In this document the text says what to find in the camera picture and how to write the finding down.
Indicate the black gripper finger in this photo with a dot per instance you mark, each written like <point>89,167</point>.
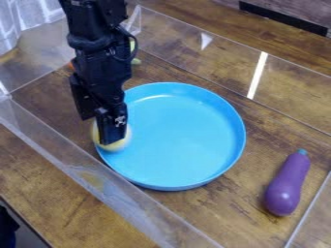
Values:
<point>111,124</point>
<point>82,97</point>

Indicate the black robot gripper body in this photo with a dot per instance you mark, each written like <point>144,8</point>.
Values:
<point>104,68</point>

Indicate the yellow toy lemon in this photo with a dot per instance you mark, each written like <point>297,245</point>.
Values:
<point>116,146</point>

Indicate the round blue tray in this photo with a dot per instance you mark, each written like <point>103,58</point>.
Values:
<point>187,137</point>

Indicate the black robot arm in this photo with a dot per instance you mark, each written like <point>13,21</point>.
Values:
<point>93,22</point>

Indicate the orange toy carrot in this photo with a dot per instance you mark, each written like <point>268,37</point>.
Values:
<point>136,61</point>

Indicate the white patterned curtain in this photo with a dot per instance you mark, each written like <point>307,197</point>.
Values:
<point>21,15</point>

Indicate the purple toy eggplant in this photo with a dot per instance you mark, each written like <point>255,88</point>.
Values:
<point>281,196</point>

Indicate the clear acrylic enclosure wall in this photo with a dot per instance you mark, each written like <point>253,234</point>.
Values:
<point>269,69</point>

